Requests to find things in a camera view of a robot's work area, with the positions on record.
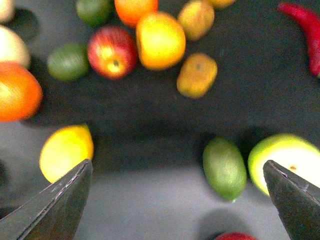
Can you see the white pear back left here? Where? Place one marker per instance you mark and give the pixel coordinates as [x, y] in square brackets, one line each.
[7, 10]

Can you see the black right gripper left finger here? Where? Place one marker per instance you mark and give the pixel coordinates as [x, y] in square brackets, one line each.
[54, 213]

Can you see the brown kiwi back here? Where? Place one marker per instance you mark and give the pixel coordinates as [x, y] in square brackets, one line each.
[196, 18]

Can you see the brown kiwi front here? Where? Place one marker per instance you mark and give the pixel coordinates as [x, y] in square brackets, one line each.
[197, 75]

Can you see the round yellow lemon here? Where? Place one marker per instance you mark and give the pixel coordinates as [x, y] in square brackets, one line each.
[65, 149]

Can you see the brown kiwi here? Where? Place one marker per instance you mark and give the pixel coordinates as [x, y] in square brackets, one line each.
[196, 18]
[197, 75]

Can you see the white pear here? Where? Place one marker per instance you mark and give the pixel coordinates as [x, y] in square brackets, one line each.
[7, 10]
[13, 48]

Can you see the green apple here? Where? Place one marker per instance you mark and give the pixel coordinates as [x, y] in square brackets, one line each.
[288, 150]

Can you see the yellow orange fruit centre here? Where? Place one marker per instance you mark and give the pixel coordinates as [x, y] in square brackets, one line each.
[161, 41]

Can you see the black fruit shelf tray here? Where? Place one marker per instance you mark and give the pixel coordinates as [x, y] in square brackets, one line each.
[148, 182]

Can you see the green avocado near apple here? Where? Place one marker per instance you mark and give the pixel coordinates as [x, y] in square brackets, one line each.
[224, 168]

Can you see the small red yellow apple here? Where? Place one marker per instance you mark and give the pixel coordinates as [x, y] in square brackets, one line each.
[112, 52]

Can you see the red chili pepper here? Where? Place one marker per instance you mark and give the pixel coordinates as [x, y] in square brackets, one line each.
[309, 22]

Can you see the green lime back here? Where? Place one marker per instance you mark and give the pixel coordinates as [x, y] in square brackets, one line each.
[95, 13]

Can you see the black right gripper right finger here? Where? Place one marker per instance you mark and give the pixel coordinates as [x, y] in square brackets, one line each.
[296, 200]

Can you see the green lime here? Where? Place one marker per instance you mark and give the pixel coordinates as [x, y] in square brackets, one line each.
[68, 62]
[95, 13]

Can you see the green lime centre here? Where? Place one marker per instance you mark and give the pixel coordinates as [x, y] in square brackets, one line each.
[68, 62]

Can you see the white pear front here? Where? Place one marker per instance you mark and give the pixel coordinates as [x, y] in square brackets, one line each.
[13, 48]

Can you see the small orange tangerine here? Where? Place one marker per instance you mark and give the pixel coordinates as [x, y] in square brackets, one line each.
[130, 11]

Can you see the large orange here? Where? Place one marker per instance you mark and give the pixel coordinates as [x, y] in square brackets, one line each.
[20, 93]

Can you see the golden round pear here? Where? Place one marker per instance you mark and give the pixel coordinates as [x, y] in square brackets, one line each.
[221, 4]

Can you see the large red apple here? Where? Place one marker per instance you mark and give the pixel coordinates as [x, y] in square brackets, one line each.
[234, 236]

